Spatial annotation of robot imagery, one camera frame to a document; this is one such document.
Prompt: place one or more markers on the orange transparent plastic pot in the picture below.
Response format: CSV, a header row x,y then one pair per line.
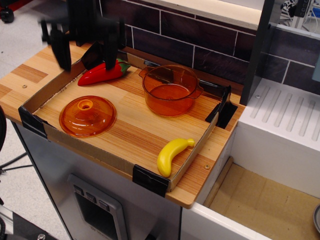
x,y
170,90

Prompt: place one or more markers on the grey plate in sink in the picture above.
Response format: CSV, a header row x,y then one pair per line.
x,y
316,218

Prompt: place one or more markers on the silver toy dishwasher front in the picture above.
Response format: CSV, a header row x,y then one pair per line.
x,y
93,202

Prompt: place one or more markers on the red toy chili pepper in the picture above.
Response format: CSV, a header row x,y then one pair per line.
x,y
101,74

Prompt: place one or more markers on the yellow toy banana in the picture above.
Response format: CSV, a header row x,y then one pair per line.
x,y
168,153

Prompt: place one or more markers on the orange transparent pot lid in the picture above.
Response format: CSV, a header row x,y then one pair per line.
x,y
87,116

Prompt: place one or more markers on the dark shelf upright post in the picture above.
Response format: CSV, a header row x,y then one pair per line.
x,y
250,83

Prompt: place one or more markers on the white toy sink unit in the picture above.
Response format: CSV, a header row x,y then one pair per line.
x,y
267,182

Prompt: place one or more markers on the cardboard fence with black tape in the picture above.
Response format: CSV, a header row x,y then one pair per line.
x,y
131,146

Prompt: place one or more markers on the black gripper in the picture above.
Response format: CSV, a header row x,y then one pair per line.
x,y
84,23

